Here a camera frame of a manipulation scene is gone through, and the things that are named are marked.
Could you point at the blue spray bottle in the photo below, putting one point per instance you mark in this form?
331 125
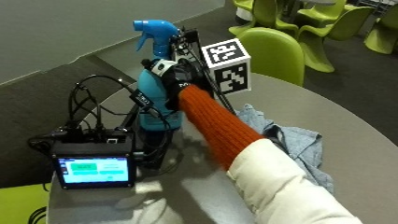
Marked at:
151 88

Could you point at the white marker cube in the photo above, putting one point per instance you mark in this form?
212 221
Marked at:
226 54

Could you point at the black device with screen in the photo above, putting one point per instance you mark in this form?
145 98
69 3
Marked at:
94 158

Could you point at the blue-grey cloth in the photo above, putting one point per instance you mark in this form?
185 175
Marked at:
300 146

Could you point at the black palm camera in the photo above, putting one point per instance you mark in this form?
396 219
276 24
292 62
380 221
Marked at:
190 34

